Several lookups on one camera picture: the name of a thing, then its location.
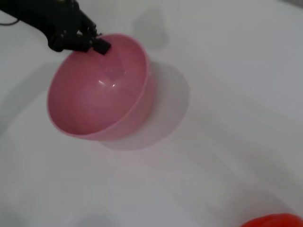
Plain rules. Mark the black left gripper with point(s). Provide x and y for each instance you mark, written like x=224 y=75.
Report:
x=54 y=21

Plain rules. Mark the pink plastic bowl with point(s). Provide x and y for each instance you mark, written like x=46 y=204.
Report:
x=94 y=99

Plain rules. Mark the orange toy fruit with stem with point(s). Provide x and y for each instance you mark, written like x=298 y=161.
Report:
x=274 y=221

